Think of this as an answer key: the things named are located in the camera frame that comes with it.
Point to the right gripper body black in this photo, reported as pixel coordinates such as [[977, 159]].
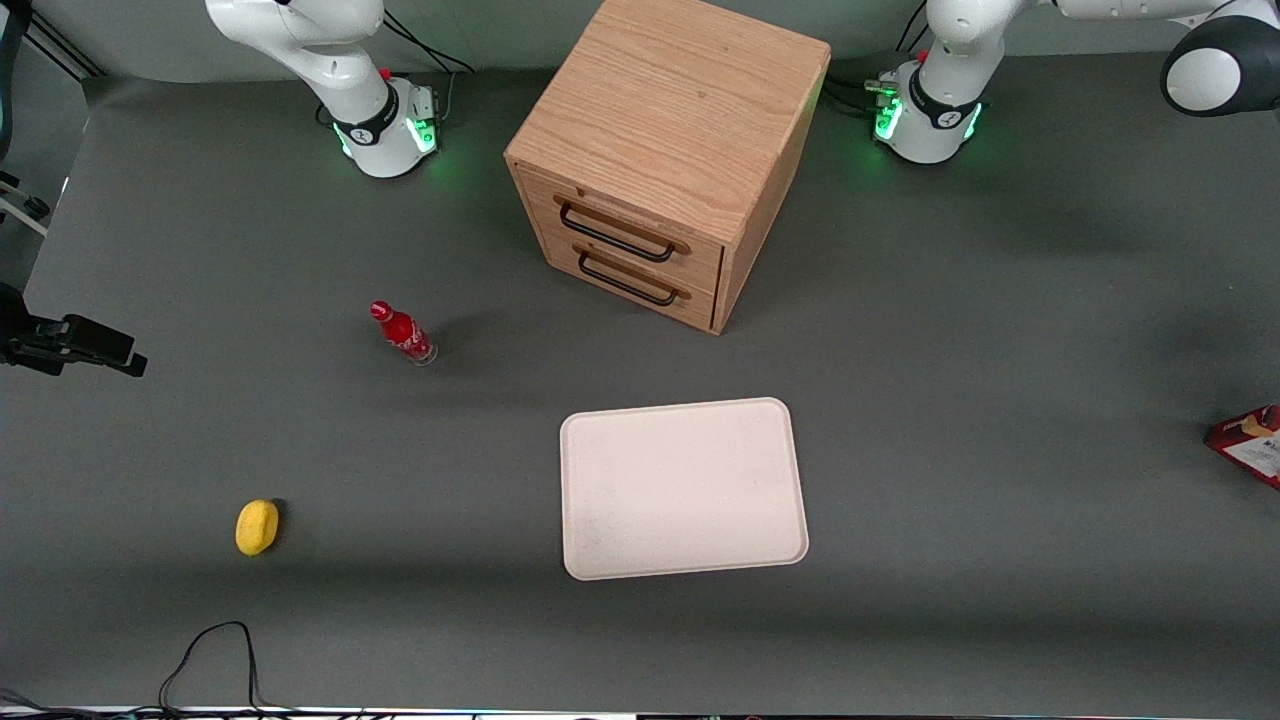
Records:
[[28, 335]]

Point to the red cookie box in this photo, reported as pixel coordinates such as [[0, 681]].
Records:
[[1252, 445]]

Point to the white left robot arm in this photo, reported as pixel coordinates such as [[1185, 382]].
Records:
[[945, 90]]

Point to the cream rectangular tray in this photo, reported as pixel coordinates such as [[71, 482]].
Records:
[[680, 490]]

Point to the white and black clamp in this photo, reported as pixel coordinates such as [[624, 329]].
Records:
[[22, 205]]

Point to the yellow lemon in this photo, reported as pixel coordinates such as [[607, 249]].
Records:
[[257, 527]]

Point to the black metal stand bar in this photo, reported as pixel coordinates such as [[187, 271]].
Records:
[[60, 50]]

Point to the red cola bottle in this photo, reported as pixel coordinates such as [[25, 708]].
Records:
[[404, 334]]

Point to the wooden drawer front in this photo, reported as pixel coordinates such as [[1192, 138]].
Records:
[[650, 285], [640, 215]]

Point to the wooden drawer cabinet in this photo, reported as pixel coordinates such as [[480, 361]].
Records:
[[670, 110]]

